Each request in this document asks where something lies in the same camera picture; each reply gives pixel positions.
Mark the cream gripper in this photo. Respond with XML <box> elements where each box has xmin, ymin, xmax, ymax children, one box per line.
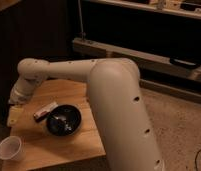
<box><xmin>7</xmin><ymin>105</ymin><xmax>23</xmax><ymax>127</ymax></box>

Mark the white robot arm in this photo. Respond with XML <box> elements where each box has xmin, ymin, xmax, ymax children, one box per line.
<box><xmin>9</xmin><ymin>58</ymin><xmax>166</xmax><ymax>171</ymax></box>

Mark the black ceramic bowl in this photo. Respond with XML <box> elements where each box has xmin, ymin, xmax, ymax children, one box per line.
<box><xmin>46</xmin><ymin>105</ymin><xmax>81</xmax><ymax>136</ymax></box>

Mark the metal pole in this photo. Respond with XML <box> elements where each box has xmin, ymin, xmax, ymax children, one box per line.
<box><xmin>77</xmin><ymin>0</ymin><xmax>86</xmax><ymax>41</ymax></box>

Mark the wooden shelf rail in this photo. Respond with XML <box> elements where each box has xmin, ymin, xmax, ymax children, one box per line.
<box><xmin>72</xmin><ymin>38</ymin><xmax>201</xmax><ymax>83</ymax></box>

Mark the black handle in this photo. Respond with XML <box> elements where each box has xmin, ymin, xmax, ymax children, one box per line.
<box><xmin>169</xmin><ymin>58</ymin><xmax>201</xmax><ymax>70</ymax></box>

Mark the black cable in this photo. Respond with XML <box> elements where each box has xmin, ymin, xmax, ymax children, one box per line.
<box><xmin>194</xmin><ymin>146</ymin><xmax>201</xmax><ymax>171</ymax></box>

